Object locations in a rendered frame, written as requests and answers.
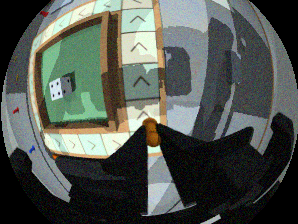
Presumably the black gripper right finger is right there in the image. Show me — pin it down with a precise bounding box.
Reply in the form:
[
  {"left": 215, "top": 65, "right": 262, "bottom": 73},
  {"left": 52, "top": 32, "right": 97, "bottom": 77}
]
[{"left": 156, "top": 123, "right": 254, "bottom": 208}]

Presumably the white square board track with arrows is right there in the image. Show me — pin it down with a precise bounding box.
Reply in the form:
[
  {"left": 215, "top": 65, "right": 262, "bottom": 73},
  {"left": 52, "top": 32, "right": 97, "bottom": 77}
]
[{"left": 48, "top": 0, "right": 166, "bottom": 159}]

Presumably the white die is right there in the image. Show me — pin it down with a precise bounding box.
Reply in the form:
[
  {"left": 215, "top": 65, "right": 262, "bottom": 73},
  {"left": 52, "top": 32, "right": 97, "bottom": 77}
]
[{"left": 49, "top": 76, "right": 73, "bottom": 101}]

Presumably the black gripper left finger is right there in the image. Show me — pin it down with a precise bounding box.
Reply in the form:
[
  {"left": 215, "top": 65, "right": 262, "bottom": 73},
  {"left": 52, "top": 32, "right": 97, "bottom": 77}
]
[{"left": 55, "top": 125, "right": 148, "bottom": 216}]

